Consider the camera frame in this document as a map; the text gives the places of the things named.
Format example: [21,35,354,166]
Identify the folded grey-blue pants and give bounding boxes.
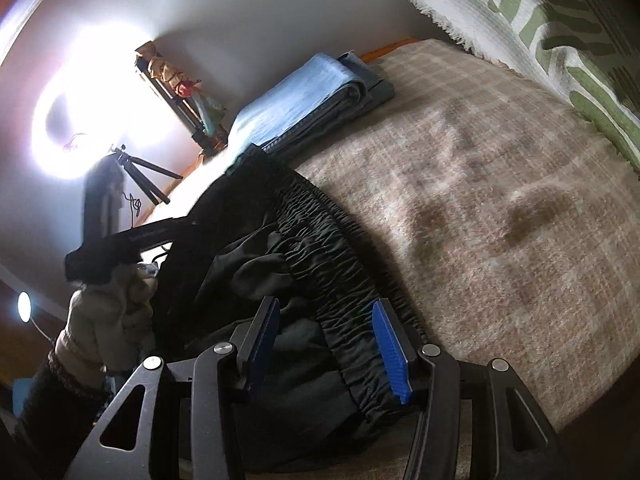
[260,51,396,156]

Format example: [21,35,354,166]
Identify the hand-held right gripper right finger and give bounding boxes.
[371,298,572,480]

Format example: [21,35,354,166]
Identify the green and white patterned blanket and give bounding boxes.
[390,0,640,171]

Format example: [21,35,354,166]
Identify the black ring light cable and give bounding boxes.
[119,187,145,233]

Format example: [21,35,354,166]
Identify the person's left hand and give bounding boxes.
[54,262,160,377]

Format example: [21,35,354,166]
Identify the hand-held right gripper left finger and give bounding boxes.
[62,295,281,480]

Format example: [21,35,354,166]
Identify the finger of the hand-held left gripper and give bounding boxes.
[116,215,202,254]

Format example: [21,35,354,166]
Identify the colourful wall hanging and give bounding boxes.
[134,40,232,152]

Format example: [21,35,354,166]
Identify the folded light blue cloth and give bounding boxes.
[227,52,370,153]

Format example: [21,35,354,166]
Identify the black pants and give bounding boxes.
[150,145,432,476]

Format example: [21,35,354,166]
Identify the black tripod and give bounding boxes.
[107,144,184,206]

